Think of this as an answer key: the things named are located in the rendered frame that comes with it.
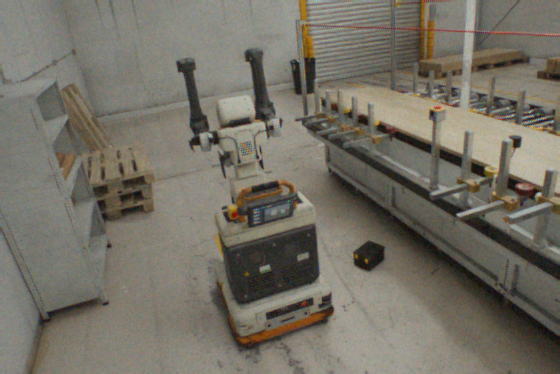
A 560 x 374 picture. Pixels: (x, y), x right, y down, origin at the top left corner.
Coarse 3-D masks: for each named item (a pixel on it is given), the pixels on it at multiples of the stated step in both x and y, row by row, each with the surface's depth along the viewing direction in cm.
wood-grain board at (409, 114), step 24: (336, 96) 427; (360, 96) 416; (384, 96) 405; (408, 96) 396; (384, 120) 331; (408, 120) 324; (456, 120) 312; (480, 120) 306; (456, 144) 265; (480, 144) 261; (528, 144) 253; (552, 144) 248; (528, 168) 221
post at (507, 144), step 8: (504, 144) 191; (512, 144) 191; (504, 152) 192; (504, 160) 194; (504, 168) 195; (504, 176) 197; (496, 184) 202; (504, 184) 199; (496, 192) 203; (504, 192) 201
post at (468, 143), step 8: (464, 136) 216; (472, 136) 213; (464, 144) 217; (472, 144) 215; (464, 152) 218; (472, 152) 218; (464, 160) 220; (464, 168) 221; (464, 176) 223; (464, 192) 226; (464, 200) 229
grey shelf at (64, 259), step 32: (32, 96) 230; (0, 128) 230; (32, 128) 236; (64, 128) 322; (0, 160) 236; (32, 160) 242; (0, 192) 242; (32, 192) 249; (64, 192) 255; (0, 224) 249; (32, 224) 255; (64, 224) 263; (96, 224) 359; (32, 256) 263; (64, 256) 270; (96, 256) 331; (32, 288) 271; (64, 288) 278; (96, 288) 289
